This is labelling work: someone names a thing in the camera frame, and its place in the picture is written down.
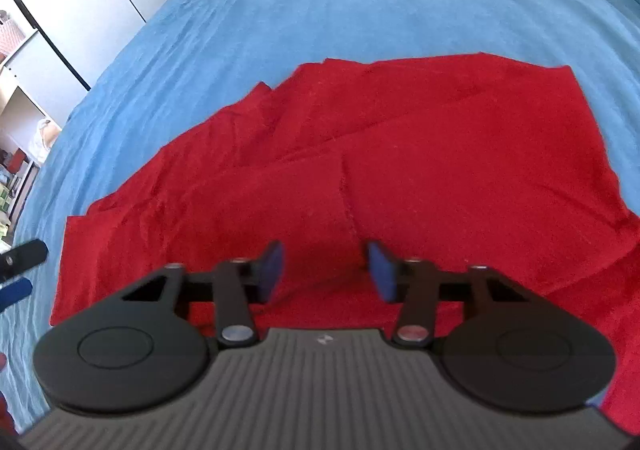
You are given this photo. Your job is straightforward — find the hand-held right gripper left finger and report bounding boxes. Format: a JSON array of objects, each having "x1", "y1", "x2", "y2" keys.
[{"x1": 121, "y1": 240, "x2": 285, "y2": 347}]

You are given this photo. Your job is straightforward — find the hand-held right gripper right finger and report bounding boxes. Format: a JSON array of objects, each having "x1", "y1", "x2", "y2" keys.
[{"x1": 366, "y1": 240, "x2": 531, "y2": 348}]

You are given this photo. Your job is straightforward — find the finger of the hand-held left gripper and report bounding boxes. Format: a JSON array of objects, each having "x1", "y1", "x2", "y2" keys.
[
  {"x1": 0, "y1": 239, "x2": 49, "y2": 282},
  {"x1": 0, "y1": 278, "x2": 33, "y2": 311}
]

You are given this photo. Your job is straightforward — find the red garment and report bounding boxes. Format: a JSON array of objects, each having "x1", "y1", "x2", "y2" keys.
[{"x1": 50, "y1": 51, "x2": 640, "y2": 436}]

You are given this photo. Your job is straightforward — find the blue bed blanket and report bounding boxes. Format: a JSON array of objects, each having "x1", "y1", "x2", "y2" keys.
[{"x1": 0, "y1": 0, "x2": 640, "y2": 433}]

